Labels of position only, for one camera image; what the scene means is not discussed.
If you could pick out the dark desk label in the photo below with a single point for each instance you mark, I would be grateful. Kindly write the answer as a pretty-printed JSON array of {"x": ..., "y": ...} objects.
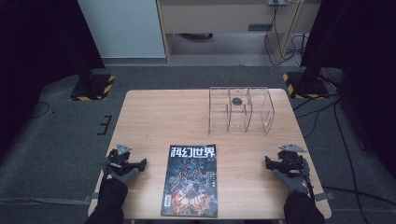
[{"x": 260, "y": 27}]

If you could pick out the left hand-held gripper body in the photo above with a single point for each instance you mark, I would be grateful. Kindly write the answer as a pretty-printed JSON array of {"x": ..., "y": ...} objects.
[{"x": 120, "y": 159}]

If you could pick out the white power strip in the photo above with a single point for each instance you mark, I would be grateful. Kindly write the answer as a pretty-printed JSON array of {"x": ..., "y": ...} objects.
[{"x": 278, "y": 2}]

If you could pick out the white cabinet panel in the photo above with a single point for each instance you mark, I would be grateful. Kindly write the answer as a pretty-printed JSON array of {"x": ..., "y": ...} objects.
[{"x": 124, "y": 28}]

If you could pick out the black round table grommet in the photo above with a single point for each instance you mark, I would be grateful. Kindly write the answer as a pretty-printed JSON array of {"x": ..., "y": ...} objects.
[{"x": 237, "y": 100}]

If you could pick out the person's left hand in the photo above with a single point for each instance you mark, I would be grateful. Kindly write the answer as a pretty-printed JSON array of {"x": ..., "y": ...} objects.
[{"x": 124, "y": 179}]

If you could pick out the clear acrylic file rack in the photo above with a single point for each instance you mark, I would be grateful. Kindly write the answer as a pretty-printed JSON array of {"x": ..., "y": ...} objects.
[{"x": 264, "y": 109}]

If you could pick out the black stand pole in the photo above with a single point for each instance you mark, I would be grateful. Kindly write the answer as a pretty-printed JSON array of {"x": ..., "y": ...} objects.
[
  {"x": 87, "y": 74},
  {"x": 311, "y": 74}
]

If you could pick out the light wooden desk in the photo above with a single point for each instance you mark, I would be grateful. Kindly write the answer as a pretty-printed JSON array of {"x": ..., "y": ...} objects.
[{"x": 218, "y": 17}]

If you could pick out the dark curtain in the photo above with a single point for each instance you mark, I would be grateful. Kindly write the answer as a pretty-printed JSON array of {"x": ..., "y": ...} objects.
[
  {"x": 37, "y": 46},
  {"x": 364, "y": 46}
]

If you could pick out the black yellow striped stand base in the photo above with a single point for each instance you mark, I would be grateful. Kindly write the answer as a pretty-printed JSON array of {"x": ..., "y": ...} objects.
[
  {"x": 99, "y": 90},
  {"x": 303, "y": 88}
]

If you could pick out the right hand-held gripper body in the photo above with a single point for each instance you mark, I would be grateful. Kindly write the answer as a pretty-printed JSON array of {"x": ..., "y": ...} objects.
[{"x": 291, "y": 161}]

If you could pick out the grey tape strip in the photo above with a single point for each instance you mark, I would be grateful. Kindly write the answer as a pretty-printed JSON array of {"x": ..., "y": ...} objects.
[
  {"x": 323, "y": 196},
  {"x": 93, "y": 197}
]

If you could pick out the dark illustrated magazine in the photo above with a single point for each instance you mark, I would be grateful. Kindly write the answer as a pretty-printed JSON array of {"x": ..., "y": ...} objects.
[{"x": 190, "y": 183}]

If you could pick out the person's right hand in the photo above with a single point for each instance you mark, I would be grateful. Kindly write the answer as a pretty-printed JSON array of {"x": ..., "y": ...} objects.
[{"x": 297, "y": 184}]

